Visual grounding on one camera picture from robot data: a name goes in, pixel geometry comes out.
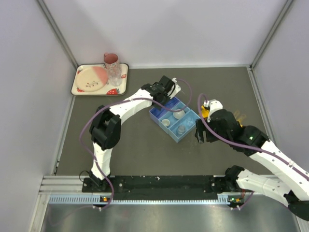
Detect blue divided storage bin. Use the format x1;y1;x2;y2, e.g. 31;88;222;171
149;97;200;143

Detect white round lid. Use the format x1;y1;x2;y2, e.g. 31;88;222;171
173;110;185;120

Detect small white round cap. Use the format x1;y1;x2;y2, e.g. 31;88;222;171
161;119;170;127

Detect yellow test tube rack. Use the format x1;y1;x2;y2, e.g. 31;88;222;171
201;106;247;127

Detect clear glass beaker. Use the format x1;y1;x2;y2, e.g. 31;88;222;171
185;117;195;128

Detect blue safety glasses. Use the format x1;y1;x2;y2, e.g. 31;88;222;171
149;99;179;118

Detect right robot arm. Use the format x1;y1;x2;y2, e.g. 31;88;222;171
196;106;309;221

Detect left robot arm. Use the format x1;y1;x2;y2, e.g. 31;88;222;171
89;76;181;192

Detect strawberry pattern tray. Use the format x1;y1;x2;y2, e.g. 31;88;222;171
71;63;129;96

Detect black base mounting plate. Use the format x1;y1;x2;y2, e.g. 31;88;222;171
82;175;242;201

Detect clear plastic bottle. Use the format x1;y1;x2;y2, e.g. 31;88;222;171
105;61;122;87

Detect pink mug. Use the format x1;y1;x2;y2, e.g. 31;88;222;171
104;53;120;70

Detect pink cream plate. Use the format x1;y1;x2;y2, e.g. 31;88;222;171
75;66;108;92

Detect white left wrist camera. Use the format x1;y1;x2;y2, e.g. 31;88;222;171
169;78;181;99

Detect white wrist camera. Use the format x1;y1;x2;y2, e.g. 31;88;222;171
202;99;223;117
169;78;181;99

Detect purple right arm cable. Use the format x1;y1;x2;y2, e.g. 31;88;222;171
197;93;309;210

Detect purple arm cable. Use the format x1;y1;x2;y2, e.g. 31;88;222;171
197;93;309;210
79;77;193;209

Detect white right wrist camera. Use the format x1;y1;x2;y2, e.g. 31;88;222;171
202;99;223;117

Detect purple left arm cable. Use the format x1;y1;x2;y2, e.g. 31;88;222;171
79;77;193;209

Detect white slotted cable duct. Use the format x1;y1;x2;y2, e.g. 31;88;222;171
48;192;242;206

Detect aluminium frame rail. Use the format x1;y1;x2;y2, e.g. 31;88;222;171
39;176;83;195

